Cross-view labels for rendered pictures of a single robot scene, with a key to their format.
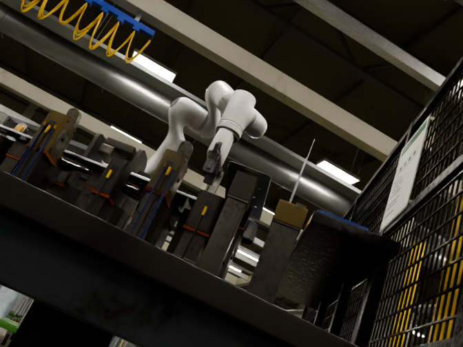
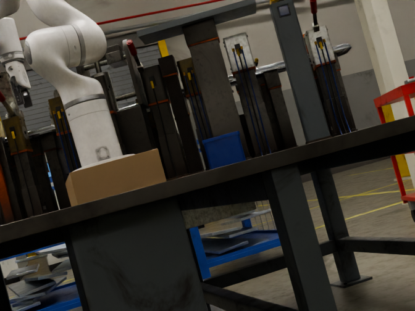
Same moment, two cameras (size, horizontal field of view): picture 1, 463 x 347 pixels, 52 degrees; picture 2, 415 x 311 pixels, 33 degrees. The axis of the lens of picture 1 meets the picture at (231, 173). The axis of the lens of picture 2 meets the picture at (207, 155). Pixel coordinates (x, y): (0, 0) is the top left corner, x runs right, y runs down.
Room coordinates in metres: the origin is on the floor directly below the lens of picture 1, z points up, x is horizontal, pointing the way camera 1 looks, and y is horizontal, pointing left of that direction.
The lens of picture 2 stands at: (3.90, 0.47, 0.67)
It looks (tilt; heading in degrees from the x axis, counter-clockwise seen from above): 2 degrees up; 176
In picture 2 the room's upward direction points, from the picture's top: 15 degrees counter-clockwise
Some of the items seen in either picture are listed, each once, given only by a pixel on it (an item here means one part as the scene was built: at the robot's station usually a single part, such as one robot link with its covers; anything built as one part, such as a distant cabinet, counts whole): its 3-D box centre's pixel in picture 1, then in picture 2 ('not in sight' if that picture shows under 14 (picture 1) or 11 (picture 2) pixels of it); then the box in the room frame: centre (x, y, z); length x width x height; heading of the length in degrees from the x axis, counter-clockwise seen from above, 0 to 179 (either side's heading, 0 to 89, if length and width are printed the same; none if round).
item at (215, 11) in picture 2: (51, 140); (197, 21); (1.78, 0.71, 1.16); 0.37 x 0.14 x 0.02; 82
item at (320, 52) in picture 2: not in sight; (330, 82); (1.67, 1.08, 0.88); 0.12 x 0.07 x 0.36; 172
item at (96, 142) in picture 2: not in sight; (94, 136); (1.92, 0.32, 0.88); 0.19 x 0.19 x 0.18
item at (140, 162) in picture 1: (91, 204); (121, 119); (1.60, 0.40, 0.95); 0.18 x 0.13 x 0.49; 82
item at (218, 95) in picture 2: not in sight; (217, 94); (1.78, 0.71, 0.92); 0.10 x 0.08 x 0.45; 82
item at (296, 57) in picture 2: not in sight; (299, 72); (1.81, 0.96, 0.92); 0.08 x 0.08 x 0.44; 82
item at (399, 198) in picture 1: (406, 175); not in sight; (1.17, -0.47, 1.30); 0.23 x 0.02 x 0.31; 172
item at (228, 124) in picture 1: (229, 131); (12, 58); (1.35, 0.06, 1.29); 0.09 x 0.08 x 0.03; 172
